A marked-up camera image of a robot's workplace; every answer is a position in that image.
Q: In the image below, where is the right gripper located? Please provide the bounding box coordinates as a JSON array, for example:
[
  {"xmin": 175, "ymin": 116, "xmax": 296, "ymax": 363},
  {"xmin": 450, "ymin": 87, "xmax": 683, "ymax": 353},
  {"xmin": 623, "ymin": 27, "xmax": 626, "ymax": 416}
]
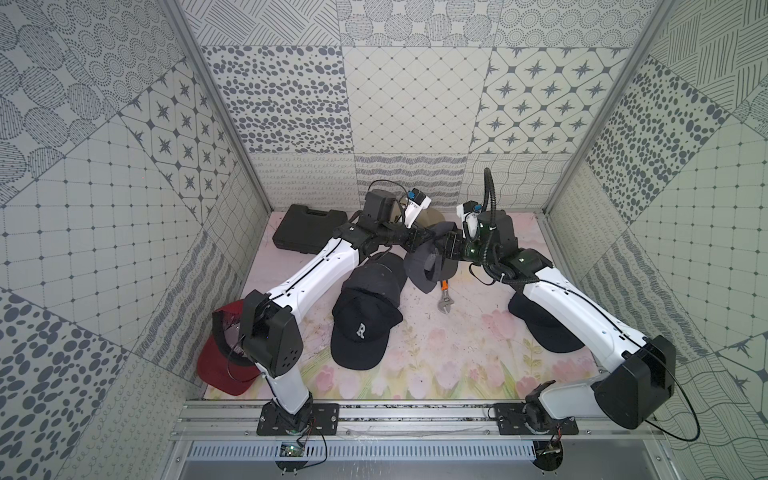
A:
[{"xmin": 432, "ymin": 231, "xmax": 497, "ymax": 270}]

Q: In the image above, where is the beige baseball cap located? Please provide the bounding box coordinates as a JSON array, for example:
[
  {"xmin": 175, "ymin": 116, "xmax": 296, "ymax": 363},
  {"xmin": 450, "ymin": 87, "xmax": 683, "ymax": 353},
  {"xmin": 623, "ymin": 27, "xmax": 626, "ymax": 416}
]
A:
[{"xmin": 414, "ymin": 208, "xmax": 445, "ymax": 228}]

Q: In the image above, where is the dark grey baseball cap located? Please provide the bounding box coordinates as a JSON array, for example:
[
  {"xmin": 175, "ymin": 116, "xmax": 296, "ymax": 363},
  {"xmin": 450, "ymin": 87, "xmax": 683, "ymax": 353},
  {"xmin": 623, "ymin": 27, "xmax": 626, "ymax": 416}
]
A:
[{"xmin": 404, "ymin": 239, "xmax": 458, "ymax": 293}]

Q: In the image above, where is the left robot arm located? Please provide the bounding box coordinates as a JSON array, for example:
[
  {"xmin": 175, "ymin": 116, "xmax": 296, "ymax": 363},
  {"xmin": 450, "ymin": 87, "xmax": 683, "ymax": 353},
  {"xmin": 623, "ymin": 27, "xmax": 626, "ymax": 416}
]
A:
[{"xmin": 239, "ymin": 188, "xmax": 431, "ymax": 435}]

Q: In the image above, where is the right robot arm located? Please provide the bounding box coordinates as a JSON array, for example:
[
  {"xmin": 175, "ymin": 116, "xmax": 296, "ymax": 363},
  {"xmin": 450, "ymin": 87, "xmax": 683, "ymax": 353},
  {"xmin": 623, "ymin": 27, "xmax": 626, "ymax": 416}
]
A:
[{"xmin": 444, "ymin": 204, "xmax": 677, "ymax": 432}]

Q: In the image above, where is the black cap behind front cap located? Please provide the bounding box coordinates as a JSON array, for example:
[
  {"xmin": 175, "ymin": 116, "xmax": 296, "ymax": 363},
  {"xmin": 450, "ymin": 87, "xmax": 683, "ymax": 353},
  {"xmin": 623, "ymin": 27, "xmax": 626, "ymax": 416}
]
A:
[{"xmin": 342, "ymin": 252, "xmax": 407, "ymax": 307}]

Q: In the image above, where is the black cap with white logo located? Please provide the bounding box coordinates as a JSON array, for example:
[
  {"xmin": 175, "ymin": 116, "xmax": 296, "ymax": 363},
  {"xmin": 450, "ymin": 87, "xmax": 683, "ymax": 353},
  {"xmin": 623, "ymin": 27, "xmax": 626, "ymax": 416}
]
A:
[{"xmin": 330, "ymin": 288, "xmax": 403, "ymax": 371}]

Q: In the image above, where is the black cap at right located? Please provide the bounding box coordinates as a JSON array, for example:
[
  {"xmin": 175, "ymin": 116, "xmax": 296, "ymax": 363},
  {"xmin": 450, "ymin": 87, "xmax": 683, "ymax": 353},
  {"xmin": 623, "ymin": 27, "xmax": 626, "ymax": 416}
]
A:
[{"xmin": 508, "ymin": 292, "xmax": 584, "ymax": 354}]

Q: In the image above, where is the red baseball cap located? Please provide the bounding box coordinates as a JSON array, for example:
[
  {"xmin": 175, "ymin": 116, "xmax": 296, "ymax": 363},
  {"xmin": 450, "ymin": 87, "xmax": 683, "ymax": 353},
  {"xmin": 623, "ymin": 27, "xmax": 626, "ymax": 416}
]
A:
[{"xmin": 197, "ymin": 300, "xmax": 261, "ymax": 396}]

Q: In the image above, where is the black plastic tool case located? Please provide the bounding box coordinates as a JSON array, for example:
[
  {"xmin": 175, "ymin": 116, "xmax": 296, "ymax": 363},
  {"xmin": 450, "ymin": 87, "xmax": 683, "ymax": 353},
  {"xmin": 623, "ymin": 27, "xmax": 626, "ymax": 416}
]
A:
[{"xmin": 272, "ymin": 204, "xmax": 348, "ymax": 254}]

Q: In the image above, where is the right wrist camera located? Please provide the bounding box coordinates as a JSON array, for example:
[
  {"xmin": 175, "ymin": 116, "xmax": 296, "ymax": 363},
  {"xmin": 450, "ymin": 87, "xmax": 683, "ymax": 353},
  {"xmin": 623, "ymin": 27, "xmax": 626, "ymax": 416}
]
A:
[{"xmin": 456, "ymin": 200, "xmax": 482, "ymax": 240}]

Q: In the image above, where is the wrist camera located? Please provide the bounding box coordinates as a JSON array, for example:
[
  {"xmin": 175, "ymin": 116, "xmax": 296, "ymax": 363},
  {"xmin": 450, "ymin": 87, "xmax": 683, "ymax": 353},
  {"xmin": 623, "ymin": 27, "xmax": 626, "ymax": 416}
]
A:
[
  {"xmin": 403, "ymin": 188, "xmax": 431, "ymax": 228},
  {"xmin": 456, "ymin": 200, "xmax": 482, "ymax": 240}
]

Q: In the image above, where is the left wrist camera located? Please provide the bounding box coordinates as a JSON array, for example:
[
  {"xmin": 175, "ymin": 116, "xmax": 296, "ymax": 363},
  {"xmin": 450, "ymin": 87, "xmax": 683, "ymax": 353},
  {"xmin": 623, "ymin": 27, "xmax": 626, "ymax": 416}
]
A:
[{"xmin": 403, "ymin": 188, "xmax": 431, "ymax": 228}]

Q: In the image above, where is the orange handled adjustable wrench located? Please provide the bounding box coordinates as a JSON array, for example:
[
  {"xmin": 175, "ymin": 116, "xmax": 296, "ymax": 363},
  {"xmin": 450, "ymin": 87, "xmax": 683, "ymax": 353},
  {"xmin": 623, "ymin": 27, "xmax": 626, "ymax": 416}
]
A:
[{"xmin": 437, "ymin": 280, "xmax": 454, "ymax": 314}]

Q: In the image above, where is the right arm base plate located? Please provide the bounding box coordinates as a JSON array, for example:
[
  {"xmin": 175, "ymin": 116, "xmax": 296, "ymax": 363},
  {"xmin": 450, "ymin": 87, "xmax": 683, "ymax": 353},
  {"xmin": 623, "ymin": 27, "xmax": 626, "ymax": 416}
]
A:
[{"xmin": 488, "ymin": 402, "xmax": 579, "ymax": 436}]

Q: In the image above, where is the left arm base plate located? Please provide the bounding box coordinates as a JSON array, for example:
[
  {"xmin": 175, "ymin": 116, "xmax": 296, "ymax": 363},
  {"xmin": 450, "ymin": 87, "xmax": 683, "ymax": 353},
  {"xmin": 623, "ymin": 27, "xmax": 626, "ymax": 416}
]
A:
[{"xmin": 257, "ymin": 400, "xmax": 340, "ymax": 436}]

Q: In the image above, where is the aluminium front rail frame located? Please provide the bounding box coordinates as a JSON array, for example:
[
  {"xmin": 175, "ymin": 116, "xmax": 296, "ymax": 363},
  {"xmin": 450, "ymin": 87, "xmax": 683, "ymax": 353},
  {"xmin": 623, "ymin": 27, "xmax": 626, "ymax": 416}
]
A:
[{"xmin": 158, "ymin": 400, "xmax": 681, "ymax": 479}]

